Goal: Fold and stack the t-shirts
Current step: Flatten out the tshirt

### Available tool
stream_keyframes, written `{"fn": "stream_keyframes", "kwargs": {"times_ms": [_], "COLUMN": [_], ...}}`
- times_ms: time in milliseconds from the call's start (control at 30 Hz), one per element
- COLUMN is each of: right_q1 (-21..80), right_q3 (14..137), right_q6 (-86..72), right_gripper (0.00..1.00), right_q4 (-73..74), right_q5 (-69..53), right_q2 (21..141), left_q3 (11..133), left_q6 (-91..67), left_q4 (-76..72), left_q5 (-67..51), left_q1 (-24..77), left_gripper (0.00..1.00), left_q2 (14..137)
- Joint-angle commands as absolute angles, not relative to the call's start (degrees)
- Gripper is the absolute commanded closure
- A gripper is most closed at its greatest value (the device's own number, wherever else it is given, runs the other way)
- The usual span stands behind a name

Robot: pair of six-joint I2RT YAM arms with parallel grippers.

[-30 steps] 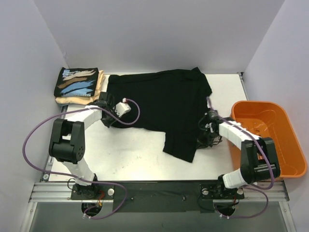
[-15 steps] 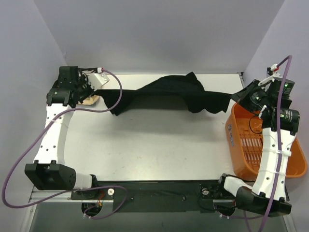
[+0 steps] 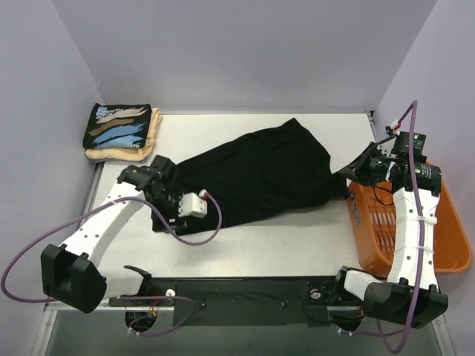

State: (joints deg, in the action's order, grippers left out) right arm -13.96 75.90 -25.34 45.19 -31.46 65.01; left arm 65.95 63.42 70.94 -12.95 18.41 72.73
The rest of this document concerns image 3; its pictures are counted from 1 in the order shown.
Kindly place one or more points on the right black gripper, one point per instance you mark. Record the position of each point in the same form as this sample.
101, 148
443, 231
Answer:
363, 163

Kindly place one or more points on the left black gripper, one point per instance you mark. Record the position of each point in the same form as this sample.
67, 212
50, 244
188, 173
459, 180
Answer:
163, 217

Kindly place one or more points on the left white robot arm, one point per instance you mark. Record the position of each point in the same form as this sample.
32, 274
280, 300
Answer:
70, 271

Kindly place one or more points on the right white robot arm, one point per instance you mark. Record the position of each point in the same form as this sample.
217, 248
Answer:
410, 294

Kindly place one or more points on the orange plastic basket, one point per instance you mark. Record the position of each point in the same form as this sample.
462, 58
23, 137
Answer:
374, 226

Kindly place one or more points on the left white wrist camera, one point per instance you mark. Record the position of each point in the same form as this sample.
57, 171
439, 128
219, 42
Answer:
192, 205

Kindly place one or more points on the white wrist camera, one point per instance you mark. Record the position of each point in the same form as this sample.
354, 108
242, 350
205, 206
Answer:
386, 146
192, 205

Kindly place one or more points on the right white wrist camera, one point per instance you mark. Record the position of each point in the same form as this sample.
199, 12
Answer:
386, 146

